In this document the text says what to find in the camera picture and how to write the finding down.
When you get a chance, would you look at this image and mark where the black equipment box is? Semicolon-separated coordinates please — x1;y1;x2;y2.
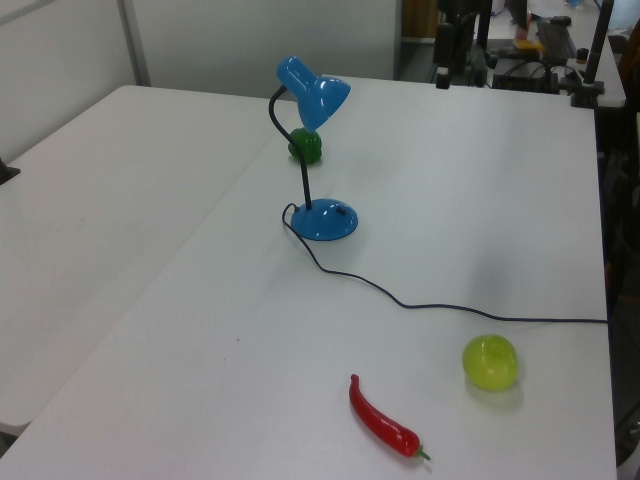
491;58;569;94

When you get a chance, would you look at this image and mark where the black clamped stand pole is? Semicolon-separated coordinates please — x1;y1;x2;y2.
570;0;617;109

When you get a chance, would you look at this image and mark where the wooden cabinet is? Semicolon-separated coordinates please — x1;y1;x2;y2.
399;0;441;40

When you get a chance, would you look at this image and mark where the blue desk lamp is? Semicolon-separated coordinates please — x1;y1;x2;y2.
268;55;361;244

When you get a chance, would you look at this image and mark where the dark lamp power cable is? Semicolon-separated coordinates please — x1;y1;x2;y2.
281;201;610;326

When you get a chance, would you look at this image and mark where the green apple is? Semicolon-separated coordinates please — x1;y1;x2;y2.
460;333;520;392

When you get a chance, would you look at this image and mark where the black camera stand pole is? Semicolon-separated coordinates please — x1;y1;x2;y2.
434;0;455;91

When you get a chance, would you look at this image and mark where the black computer keyboard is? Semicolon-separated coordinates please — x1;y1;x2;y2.
535;19;577;60

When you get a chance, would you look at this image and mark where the green bell pepper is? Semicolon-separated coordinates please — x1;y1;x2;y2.
287;127;324;166

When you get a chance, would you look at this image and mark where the red chili pepper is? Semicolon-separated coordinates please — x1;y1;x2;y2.
348;373;433;463

